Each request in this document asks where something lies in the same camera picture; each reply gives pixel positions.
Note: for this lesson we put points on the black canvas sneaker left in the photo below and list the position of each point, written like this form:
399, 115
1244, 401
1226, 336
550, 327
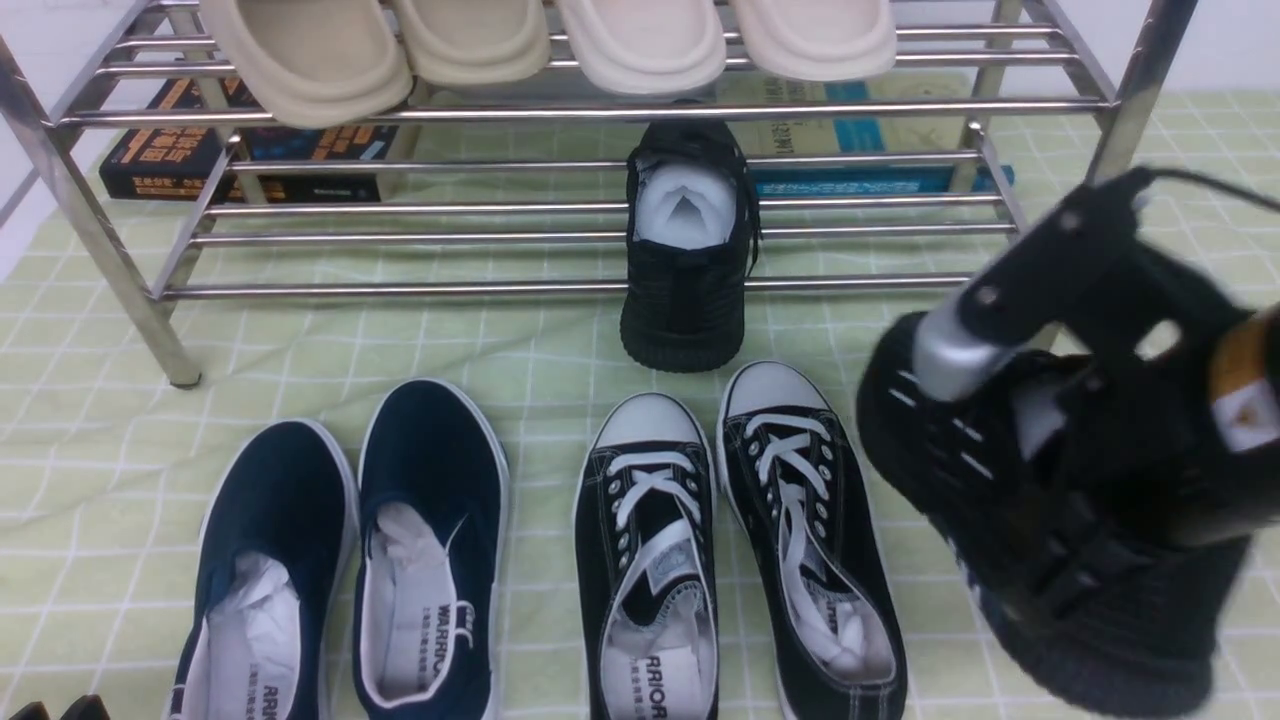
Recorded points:
644, 556

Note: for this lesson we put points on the navy slip-on shoe left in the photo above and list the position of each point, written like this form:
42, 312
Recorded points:
274, 546

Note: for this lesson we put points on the cream slipper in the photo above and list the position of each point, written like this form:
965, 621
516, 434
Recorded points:
818, 41
646, 48

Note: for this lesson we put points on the green checkered tablecloth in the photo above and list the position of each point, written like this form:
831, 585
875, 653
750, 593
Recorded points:
107, 470

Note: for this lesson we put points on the navy slip-on shoe right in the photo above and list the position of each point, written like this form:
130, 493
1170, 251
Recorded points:
433, 486

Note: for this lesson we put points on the stainless steel shoe rack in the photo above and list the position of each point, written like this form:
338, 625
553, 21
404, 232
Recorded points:
158, 69

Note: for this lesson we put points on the black canvas sneaker right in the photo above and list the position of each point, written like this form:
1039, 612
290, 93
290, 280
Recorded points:
789, 470

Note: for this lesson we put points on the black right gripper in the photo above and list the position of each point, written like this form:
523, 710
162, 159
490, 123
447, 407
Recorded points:
1083, 282

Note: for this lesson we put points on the black orange book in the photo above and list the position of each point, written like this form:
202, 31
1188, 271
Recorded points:
173, 163

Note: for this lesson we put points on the beige slipper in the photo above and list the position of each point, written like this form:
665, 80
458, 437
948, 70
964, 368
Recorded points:
312, 64
468, 43

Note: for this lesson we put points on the navy slip-on shoe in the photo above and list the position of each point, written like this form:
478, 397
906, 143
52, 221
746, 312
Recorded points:
274, 546
433, 486

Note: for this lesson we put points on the beige slipper far left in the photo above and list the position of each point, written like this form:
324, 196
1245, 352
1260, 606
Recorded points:
312, 64

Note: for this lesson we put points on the black canvas sneaker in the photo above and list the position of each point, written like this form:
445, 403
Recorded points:
789, 470
644, 556

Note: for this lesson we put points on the black knit sneaker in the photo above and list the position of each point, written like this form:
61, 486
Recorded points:
1028, 482
692, 238

